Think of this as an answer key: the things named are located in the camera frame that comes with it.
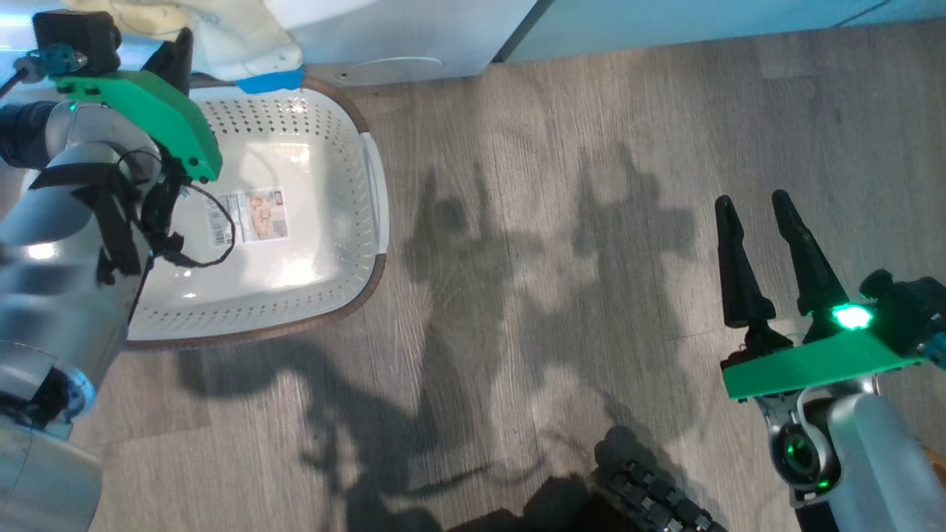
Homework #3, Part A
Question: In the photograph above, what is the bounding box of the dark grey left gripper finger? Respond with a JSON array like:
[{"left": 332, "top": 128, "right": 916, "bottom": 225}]
[{"left": 143, "top": 28, "right": 194, "bottom": 97}]

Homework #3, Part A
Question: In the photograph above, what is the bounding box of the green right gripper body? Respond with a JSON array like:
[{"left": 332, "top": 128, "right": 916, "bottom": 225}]
[{"left": 721, "top": 301, "right": 926, "bottom": 403}]

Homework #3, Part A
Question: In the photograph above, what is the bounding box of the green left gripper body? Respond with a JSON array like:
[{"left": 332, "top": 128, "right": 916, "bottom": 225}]
[{"left": 55, "top": 70, "right": 222, "bottom": 184}]

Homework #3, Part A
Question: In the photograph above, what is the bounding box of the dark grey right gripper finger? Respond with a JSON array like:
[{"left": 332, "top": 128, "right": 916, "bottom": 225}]
[
  {"left": 771, "top": 190, "right": 851, "bottom": 319},
  {"left": 714, "top": 195, "right": 777, "bottom": 330}
]

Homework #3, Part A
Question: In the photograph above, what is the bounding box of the pale yellow printed garment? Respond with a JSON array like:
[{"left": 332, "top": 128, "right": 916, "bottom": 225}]
[{"left": 63, "top": 0, "right": 304, "bottom": 82}]

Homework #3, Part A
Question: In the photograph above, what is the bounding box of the small blue garment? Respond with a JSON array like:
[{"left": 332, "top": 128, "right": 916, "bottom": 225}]
[{"left": 236, "top": 66, "right": 304, "bottom": 95}]

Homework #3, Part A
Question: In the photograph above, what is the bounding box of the white front-load washing machine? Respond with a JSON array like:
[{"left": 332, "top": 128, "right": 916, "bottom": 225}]
[{"left": 262, "top": 0, "right": 542, "bottom": 86}]

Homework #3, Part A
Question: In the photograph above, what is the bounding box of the paper basket label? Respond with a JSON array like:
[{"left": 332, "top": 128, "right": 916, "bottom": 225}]
[{"left": 206, "top": 188, "right": 291, "bottom": 248}]

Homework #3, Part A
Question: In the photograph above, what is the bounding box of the cream perforated laundry basket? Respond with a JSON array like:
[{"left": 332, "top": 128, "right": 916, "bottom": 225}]
[{"left": 124, "top": 76, "right": 391, "bottom": 350}]

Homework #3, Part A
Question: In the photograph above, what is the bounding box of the round white filter cover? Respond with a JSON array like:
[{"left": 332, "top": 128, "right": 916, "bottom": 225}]
[{"left": 333, "top": 58, "right": 445, "bottom": 84}]

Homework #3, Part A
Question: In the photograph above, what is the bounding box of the pale teal cabinet front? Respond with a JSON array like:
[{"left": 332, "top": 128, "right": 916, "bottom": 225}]
[{"left": 491, "top": 0, "right": 946, "bottom": 66}]

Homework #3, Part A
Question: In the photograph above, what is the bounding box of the teal left camera cable connector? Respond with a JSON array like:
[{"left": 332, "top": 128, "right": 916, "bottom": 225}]
[{"left": 15, "top": 44, "right": 88, "bottom": 79}]

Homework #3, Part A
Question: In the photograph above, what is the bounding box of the thin dark looped wire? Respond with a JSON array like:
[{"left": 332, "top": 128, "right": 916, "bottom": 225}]
[{"left": 118, "top": 148, "right": 238, "bottom": 269}]

